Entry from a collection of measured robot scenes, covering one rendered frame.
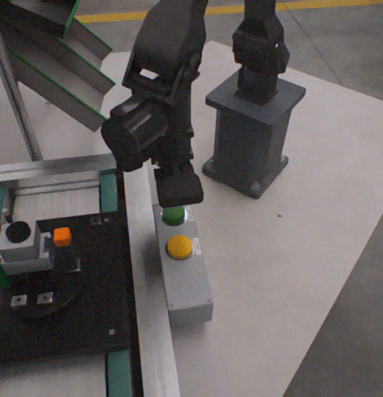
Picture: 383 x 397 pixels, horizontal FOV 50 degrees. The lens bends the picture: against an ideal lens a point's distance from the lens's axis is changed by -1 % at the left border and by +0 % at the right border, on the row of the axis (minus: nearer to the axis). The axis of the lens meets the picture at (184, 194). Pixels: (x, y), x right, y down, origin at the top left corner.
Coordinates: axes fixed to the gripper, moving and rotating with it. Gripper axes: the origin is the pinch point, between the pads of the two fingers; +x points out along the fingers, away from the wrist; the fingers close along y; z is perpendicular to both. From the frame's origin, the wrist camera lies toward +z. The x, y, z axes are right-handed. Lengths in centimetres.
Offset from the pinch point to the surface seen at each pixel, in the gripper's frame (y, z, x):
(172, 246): 7.4, 1.4, 7.7
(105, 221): 0.4, 11.9, 7.8
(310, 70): -189, -121, 107
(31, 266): 12.2, 21.2, 0.7
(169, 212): 0.4, 0.9, 7.8
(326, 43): -223, -146, 108
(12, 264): 12.2, 23.4, -0.3
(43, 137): -38, 27, 19
